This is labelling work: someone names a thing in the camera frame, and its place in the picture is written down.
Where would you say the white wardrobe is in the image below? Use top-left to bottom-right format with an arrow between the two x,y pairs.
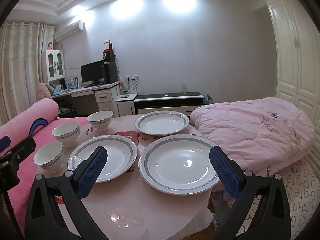
260,0 -> 320,120

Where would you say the black computer monitor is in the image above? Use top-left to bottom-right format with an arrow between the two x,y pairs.
80,60 -> 105,85

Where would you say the white footed bowl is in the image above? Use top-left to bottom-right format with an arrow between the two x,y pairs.
51,121 -> 80,148
87,110 -> 114,132
33,141 -> 64,173

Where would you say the white side cabinet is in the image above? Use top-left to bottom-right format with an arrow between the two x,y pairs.
117,94 -> 138,117

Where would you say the white desk with drawers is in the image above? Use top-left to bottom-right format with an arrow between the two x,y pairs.
52,81 -> 120,118

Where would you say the black computer tower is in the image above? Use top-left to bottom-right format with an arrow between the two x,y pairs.
103,62 -> 118,84

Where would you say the white glass door cabinet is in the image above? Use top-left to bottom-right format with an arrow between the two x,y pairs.
41,49 -> 66,82

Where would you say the black and white tv stand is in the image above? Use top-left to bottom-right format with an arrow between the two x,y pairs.
134,92 -> 207,117

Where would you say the pink embroidered quilt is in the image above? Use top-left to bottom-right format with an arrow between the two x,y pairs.
190,97 -> 315,178

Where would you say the white plate with grey rim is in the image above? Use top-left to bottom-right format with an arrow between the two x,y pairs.
138,134 -> 223,195
135,110 -> 190,136
67,134 -> 138,183

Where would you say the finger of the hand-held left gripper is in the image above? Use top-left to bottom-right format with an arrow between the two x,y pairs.
0,135 -> 12,153
0,137 -> 37,188

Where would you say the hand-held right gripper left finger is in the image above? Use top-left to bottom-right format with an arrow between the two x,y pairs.
24,146 -> 110,240

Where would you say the white air conditioner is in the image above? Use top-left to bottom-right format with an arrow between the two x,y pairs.
55,20 -> 85,42

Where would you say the heart print bed sheet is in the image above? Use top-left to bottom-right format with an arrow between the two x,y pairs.
250,155 -> 320,240

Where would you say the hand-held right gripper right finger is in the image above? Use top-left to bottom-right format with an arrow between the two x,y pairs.
209,145 -> 292,240

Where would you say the beige curtain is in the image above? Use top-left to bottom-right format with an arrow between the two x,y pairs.
0,21 -> 55,128

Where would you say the brown plush toy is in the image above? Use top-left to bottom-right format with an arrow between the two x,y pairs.
36,82 -> 54,103

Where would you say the pink plush pillow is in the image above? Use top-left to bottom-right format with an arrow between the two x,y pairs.
0,98 -> 88,205

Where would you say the pink printed table cover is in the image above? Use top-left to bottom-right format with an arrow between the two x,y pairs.
35,110 -> 213,230

